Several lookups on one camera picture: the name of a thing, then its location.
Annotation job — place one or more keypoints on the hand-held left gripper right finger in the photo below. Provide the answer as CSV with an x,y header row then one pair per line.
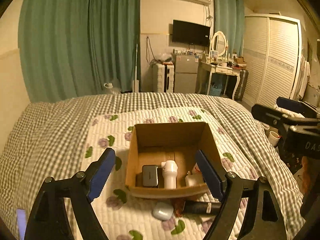
x,y
210,175

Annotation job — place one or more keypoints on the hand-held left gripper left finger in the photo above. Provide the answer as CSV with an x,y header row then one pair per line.
x,y
100,175

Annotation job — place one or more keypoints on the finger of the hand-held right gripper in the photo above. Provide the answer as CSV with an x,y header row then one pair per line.
x,y
287,102
265,113

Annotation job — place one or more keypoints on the black cylinder with brown end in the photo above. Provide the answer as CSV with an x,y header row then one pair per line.
x,y
197,207

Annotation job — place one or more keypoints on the cardboard box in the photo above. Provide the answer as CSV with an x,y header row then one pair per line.
x,y
172,140

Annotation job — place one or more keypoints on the pale blue earbuds case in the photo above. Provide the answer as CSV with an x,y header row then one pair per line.
x,y
162,211

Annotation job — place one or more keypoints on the small white container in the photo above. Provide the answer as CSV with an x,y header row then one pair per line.
x,y
193,179

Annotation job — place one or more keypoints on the white paper cup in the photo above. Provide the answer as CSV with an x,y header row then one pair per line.
x,y
274,137

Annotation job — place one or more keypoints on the dark floral cloth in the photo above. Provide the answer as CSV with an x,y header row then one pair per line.
x,y
291,161

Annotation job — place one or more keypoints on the white hanging towel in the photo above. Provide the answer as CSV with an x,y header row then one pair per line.
x,y
305,70

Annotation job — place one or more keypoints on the floral quilted mat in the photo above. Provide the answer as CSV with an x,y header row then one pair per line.
x,y
112,140

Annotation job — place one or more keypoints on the dark hard suitcase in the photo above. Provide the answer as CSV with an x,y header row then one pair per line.
x,y
241,83

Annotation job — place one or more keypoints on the white plastic bottle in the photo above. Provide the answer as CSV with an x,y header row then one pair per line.
x,y
169,173

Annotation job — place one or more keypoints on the white louvred wardrobe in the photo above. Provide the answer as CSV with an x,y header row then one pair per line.
x,y
272,60

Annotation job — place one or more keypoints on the grey rectangular case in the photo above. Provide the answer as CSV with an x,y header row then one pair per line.
x,y
150,176

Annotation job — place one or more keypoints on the blue basket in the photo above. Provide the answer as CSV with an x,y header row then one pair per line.
x,y
214,88

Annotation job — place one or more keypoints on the white dressing table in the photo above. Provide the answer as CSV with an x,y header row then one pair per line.
x,y
217,72

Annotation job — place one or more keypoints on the white oval vanity mirror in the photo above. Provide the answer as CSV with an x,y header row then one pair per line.
x,y
219,43

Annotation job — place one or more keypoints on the clear water jug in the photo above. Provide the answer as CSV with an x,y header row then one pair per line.
x,y
111,88

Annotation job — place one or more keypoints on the silver small fridge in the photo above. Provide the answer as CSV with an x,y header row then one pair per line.
x,y
185,72

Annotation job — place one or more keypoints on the narrow green curtain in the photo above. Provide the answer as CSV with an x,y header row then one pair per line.
x,y
228,22

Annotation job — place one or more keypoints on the white suitcase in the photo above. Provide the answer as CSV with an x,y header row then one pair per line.
x,y
163,77

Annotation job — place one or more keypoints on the white upright pole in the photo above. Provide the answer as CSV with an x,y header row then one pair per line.
x,y
136,67

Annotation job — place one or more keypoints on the wide green curtain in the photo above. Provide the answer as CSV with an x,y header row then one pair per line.
x,y
75,42

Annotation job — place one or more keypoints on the black wall television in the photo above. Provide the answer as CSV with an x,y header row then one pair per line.
x,y
191,33

